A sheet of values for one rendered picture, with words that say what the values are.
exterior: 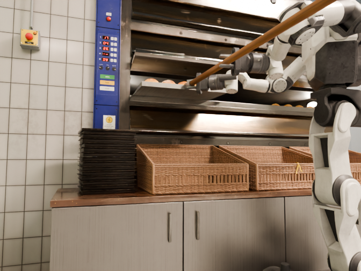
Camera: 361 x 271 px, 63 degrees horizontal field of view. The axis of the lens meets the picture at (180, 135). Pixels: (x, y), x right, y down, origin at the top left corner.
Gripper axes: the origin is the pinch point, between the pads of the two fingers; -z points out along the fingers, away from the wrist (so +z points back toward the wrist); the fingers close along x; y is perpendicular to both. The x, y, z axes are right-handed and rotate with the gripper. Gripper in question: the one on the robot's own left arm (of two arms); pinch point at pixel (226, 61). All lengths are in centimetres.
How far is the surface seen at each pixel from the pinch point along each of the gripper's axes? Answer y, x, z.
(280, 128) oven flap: 91, 20, 79
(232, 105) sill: 86, 4, 37
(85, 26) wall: 72, -41, -68
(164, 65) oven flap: 72, -19, -17
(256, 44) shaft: -24.7, 1.6, 2.3
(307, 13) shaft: -49.4, 1.9, 5.4
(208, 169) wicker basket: 31, 49, 1
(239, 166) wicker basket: 33, 47, 20
